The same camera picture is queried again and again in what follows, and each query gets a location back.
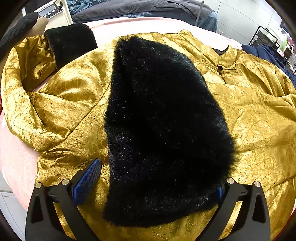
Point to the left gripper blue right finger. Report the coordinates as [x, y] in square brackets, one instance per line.
[233, 191]

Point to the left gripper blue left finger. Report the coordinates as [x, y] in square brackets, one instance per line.
[70, 193]

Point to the gold satin fur-lined coat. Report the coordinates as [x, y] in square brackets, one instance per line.
[170, 120]

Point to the pink polka dot bedsheet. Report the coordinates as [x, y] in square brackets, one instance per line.
[19, 162]

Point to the navy blue folded garment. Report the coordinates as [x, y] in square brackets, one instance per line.
[270, 54]

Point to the black folded garment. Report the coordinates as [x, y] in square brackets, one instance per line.
[16, 34]

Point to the tan folded garment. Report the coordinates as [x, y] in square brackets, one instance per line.
[38, 28]

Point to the white beauty machine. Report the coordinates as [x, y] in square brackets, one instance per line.
[56, 12]

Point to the blue crumpled cloth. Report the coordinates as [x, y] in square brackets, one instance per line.
[76, 6]

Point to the grey covered massage bed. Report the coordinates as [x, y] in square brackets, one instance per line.
[179, 10]

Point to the white floor lamp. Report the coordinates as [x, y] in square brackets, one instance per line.
[199, 12]

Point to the black wire trolley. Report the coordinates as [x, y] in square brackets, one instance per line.
[263, 36]

